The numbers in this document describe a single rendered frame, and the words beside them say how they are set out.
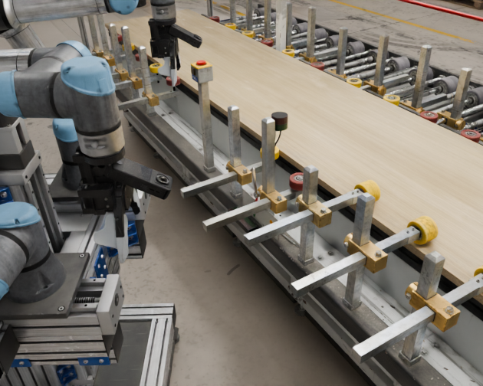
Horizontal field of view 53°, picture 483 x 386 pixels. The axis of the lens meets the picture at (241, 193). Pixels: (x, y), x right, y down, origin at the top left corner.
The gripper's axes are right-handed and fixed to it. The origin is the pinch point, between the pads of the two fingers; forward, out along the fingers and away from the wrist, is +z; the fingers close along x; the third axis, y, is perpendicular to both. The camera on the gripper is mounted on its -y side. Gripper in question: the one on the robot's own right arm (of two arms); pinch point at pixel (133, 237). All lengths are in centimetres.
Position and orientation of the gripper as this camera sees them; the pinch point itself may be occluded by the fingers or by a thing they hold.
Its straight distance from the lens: 98.1
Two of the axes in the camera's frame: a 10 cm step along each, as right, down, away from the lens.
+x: 0.0, 5.6, -8.3
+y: -10.0, 0.3, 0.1
